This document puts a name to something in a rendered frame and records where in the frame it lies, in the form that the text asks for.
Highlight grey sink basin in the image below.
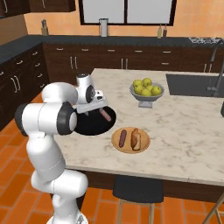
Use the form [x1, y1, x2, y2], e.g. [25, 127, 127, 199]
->
[165, 73, 224, 99]

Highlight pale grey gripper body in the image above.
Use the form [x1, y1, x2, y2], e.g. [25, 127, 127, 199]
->
[75, 98, 109, 116]

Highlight dark wood island base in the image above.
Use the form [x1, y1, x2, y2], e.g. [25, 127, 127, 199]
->
[76, 170, 224, 204]

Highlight wooden stool leg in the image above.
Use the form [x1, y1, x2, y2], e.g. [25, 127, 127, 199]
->
[202, 192, 224, 224]

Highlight hob with grates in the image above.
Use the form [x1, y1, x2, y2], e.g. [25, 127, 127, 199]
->
[188, 36, 223, 46]

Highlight white paper towel roll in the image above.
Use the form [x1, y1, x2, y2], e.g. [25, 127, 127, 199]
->
[98, 17, 109, 39]

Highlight black bowl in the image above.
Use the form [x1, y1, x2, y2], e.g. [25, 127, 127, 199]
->
[73, 106, 117, 137]

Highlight round wooden plate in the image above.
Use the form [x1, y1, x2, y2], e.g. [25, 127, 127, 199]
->
[110, 126, 151, 155]

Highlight dark grey tap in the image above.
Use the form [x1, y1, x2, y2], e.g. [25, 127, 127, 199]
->
[206, 38, 224, 98]

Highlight black framed window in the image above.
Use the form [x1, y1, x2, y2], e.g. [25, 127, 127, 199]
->
[78, 0, 178, 27]

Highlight wooden knife block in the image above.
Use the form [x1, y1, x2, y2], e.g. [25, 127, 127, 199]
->
[40, 18, 50, 37]

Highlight dark wood base cupboards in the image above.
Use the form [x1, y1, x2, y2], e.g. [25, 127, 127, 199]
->
[0, 43, 48, 132]
[42, 42, 224, 86]

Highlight dark wood wall cupboards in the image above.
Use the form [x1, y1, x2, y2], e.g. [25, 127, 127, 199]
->
[0, 0, 77, 19]

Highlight brown sausage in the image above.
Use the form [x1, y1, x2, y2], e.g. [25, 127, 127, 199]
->
[118, 129, 128, 149]
[99, 108, 113, 123]

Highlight grey fruit bowl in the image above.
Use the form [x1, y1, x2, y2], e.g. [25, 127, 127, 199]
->
[129, 83, 165, 109]

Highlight hot dog bun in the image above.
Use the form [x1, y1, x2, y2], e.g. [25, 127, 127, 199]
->
[129, 127, 143, 151]

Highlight black seat wooden stool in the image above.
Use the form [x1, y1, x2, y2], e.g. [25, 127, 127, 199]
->
[112, 174, 165, 224]

